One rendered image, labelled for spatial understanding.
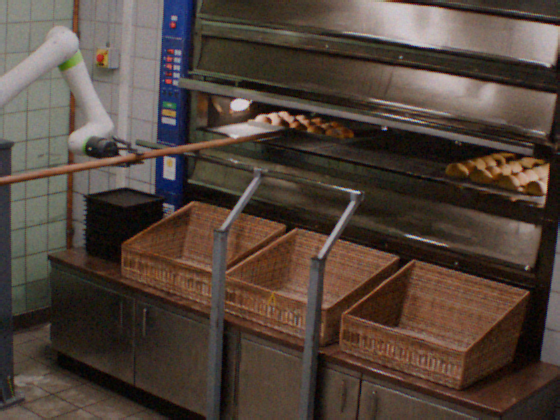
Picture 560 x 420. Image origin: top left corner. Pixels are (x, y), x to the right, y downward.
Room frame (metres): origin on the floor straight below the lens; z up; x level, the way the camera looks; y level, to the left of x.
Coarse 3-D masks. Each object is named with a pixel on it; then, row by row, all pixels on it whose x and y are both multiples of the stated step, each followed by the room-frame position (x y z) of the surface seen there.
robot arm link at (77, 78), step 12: (60, 72) 4.64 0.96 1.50; (72, 72) 4.62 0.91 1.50; (84, 72) 4.65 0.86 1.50; (72, 84) 4.63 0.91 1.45; (84, 84) 4.64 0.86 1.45; (84, 96) 4.65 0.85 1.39; (96, 96) 4.69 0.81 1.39; (84, 108) 4.66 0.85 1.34; (96, 108) 4.67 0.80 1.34; (96, 120) 4.66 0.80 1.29; (108, 120) 4.69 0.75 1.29; (108, 132) 4.68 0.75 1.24
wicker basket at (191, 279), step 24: (168, 216) 4.97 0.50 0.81; (192, 216) 5.09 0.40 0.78; (216, 216) 5.01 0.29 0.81; (240, 216) 4.93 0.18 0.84; (168, 240) 4.98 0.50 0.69; (192, 240) 5.05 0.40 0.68; (240, 240) 4.90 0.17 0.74; (264, 240) 4.67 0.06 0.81; (144, 264) 4.66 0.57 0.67; (168, 264) 4.57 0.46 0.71; (192, 264) 4.51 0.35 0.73; (168, 288) 4.57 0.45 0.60; (192, 288) 4.49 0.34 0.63
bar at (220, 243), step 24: (144, 144) 4.85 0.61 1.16; (240, 168) 4.50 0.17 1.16; (264, 168) 4.44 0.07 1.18; (336, 192) 4.20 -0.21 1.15; (360, 192) 4.14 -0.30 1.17; (216, 240) 4.27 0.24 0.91; (336, 240) 4.05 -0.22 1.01; (216, 264) 4.26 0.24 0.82; (312, 264) 3.97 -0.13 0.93; (216, 288) 4.26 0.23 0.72; (312, 288) 3.97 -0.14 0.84; (216, 312) 4.25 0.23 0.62; (312, 312) 3.96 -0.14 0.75; (216, 336) 4.25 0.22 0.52; (312, 336) 3.96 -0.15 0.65; (216, 360) 4.26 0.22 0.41; (312, 360) 3.96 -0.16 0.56; (216, 384) 4.26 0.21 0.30; (312, 384) 3.97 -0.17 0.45; (216, 408) 4.27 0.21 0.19; (312, 408) 3.98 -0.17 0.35
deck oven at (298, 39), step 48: (192, 0) 5.21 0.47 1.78; (192, 48) 5.20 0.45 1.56; (336, 48) 4.69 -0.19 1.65; (384, 48) 4.54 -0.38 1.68; (192, 96) 5.19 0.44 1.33; (192, 192) 5.17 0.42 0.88; (432, 192) 4.36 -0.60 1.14; (384, 240) 4.50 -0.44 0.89; (528, 288) 4.07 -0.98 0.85; (528, 336) 4.05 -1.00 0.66
